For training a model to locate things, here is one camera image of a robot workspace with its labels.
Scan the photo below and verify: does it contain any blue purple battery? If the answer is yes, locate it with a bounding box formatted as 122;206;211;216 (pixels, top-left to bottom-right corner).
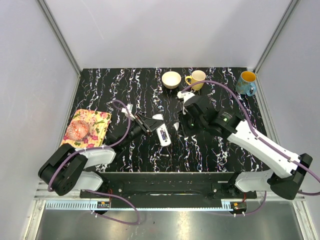
160;129;168;141

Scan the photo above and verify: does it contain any white remote control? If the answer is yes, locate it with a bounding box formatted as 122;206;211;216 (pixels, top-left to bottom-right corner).
152;114;172;147

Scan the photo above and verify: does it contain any white battery cover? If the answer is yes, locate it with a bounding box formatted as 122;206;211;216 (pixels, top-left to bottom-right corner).
173;122;180;131

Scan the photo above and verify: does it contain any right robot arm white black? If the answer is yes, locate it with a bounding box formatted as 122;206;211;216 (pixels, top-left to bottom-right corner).
177;92;313;200

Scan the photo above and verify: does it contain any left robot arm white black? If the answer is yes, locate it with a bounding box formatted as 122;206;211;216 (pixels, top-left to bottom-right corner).
38;113;164;196

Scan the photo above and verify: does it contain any floral rectangular tray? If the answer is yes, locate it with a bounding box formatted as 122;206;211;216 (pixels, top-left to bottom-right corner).
61;109;112;148

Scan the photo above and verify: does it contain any yellow mug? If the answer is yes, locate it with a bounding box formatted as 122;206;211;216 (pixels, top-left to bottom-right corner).
185;70;207;91

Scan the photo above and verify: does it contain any cream ceramic bowl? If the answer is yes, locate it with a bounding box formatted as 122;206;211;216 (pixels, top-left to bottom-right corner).
161;71;181;90

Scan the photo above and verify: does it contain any red patterned glass bowl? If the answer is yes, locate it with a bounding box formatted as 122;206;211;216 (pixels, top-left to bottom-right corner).
66;120;90;141

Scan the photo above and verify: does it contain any blue floral mug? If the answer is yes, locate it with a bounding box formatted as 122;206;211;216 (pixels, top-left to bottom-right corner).
235;71;257;97

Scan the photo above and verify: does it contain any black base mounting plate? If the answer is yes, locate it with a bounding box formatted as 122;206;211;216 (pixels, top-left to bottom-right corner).
79;181;258;201

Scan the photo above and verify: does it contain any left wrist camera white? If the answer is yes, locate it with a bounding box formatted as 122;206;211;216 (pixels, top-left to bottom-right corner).
121;103;135;120

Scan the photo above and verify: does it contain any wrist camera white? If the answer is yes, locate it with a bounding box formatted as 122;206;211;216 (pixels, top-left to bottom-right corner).
121;103;135;120
177;91;195;112

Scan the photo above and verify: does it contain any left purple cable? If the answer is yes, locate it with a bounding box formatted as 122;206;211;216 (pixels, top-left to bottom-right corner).
47;99;141;225

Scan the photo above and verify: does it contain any purple cable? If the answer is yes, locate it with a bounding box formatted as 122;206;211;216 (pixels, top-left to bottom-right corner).
47;99;141;225
181;80;320;218

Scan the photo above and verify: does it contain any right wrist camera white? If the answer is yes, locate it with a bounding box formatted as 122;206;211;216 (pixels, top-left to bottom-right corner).
177;91;195;112

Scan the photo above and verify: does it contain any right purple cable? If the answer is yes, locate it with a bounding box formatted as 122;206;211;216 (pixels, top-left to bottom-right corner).
181;80;320;218

